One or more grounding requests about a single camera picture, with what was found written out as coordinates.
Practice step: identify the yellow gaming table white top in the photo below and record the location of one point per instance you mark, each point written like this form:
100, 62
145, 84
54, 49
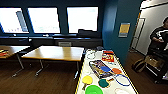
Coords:
85, 68

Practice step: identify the clear glass bowl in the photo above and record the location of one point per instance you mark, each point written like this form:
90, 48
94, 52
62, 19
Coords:
87, 56

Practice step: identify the dark sofa cushion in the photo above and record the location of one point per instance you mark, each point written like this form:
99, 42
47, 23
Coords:
88, 33

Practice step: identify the small grey box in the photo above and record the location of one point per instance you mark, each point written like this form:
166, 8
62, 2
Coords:
100, 48

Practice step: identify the grey chair back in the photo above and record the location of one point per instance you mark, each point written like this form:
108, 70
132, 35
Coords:
64, 44

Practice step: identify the red game box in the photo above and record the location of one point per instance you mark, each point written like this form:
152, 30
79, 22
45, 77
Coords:
108, 56

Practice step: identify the bright window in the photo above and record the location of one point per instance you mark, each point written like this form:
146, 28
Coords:
82, 19
11, 20
43, 20

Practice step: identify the blue plastic bowl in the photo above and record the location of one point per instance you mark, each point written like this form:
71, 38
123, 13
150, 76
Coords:
105, 69

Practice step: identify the wooden work table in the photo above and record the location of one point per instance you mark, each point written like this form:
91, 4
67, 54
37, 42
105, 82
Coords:
53, 53
15, 50

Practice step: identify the yellow round paddle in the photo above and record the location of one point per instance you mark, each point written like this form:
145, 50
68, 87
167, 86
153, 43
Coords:
87, 80

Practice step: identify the dark green round paddle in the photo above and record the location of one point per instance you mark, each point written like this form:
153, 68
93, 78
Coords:
103, 83

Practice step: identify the bright green plastic bowl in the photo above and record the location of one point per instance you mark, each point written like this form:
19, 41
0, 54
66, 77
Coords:
94, 90

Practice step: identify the white bowl blue rim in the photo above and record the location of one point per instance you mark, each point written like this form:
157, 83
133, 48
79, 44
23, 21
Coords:
116, 80

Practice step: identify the brown black backpack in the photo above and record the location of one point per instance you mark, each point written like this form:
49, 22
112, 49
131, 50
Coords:
139, 65

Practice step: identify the person in dark shirt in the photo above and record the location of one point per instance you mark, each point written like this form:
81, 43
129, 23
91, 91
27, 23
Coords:
160, 33

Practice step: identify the red flat item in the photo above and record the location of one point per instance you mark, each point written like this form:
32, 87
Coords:
3, 53

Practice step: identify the yellow wall sign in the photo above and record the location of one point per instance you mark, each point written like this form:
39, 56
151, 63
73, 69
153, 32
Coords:
124, 29

